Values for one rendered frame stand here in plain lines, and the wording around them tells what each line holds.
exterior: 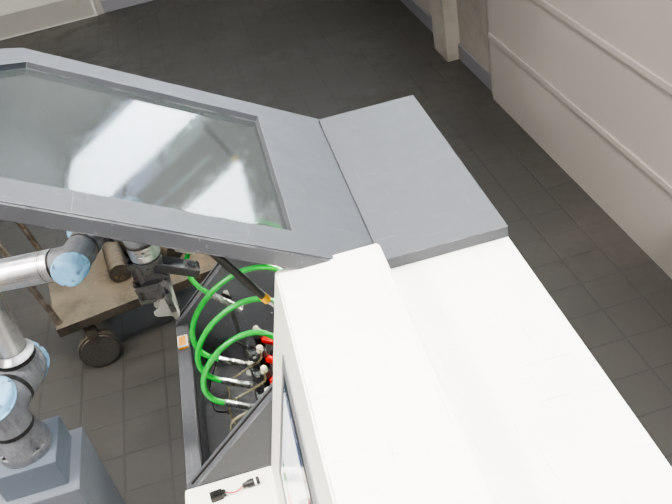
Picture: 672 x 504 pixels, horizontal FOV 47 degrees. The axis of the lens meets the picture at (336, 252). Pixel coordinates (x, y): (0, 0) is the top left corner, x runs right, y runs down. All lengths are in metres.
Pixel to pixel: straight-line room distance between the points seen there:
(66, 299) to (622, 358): 2.55
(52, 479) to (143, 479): 1.06
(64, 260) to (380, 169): 0.77
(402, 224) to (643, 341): 2.03
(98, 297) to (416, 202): 2.36
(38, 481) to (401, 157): 1.35
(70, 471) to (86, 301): 1.56
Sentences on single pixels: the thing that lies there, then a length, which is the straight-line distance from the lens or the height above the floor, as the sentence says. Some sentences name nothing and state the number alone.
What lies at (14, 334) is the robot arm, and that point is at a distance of 2.30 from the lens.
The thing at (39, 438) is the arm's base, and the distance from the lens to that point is 2.38.
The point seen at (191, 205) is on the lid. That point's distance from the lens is 1.63.
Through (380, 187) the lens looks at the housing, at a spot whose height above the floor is 1.50.
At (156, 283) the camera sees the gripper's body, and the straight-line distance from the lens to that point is 1.96.
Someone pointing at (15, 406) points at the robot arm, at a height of 1.08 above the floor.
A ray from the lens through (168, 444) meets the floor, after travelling 3.50.
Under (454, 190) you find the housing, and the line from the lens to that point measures 1.81.
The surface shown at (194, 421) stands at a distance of 2.19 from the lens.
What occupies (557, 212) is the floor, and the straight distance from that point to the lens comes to 4.31.
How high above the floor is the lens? 2.50
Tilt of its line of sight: 36 degrees down
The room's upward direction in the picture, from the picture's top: 13 degrees counter-clockwise
